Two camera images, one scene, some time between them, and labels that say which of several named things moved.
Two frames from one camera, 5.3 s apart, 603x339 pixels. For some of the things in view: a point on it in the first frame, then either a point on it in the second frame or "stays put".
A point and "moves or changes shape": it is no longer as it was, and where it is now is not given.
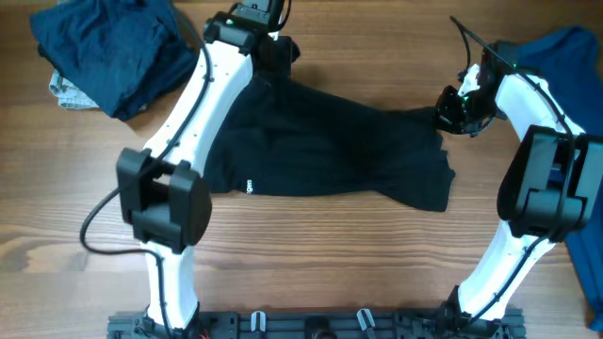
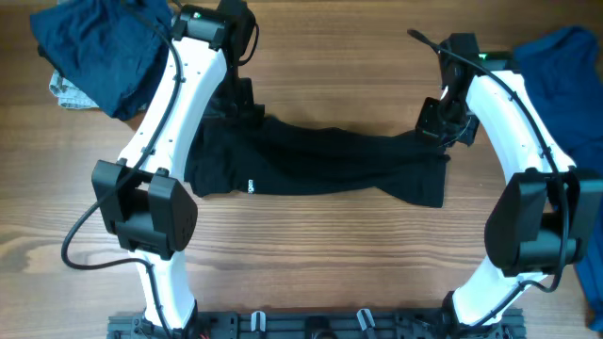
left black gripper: x=281 y=62 → x=243 y=104
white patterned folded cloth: x=69 y=96 stays put
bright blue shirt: x=570 y=61 stays put
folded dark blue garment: x=128 y=55 stays put
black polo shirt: x=286 y=137 moves or changes shape
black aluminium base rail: x=331 y=323 stays put
